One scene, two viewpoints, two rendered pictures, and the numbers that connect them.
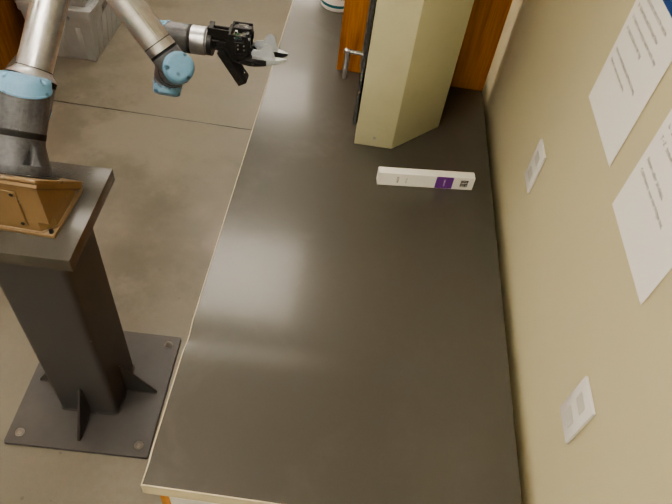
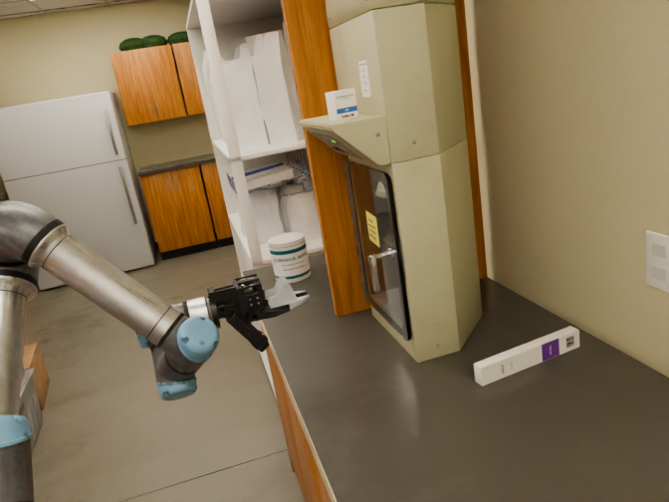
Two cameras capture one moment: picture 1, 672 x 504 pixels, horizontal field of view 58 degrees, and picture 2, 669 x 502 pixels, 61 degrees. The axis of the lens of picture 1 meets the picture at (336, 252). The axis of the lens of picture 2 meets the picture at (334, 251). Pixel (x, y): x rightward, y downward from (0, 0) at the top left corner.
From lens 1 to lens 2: 0.67 m
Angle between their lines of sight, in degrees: 33
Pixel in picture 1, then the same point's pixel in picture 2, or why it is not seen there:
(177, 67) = (198, 335)
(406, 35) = (435, 207)
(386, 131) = (448, 331)
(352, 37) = (343, 274)
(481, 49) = not seen: hidden behind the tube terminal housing
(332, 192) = (443, 416)
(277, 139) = (332, 396)
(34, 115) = (12, 471)
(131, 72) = (68, 471)
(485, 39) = not seen: hidden behind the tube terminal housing
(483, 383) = not seen: outside the picture
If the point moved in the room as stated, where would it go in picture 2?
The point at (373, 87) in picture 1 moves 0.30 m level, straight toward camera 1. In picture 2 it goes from (418, 282) to (483, 335)
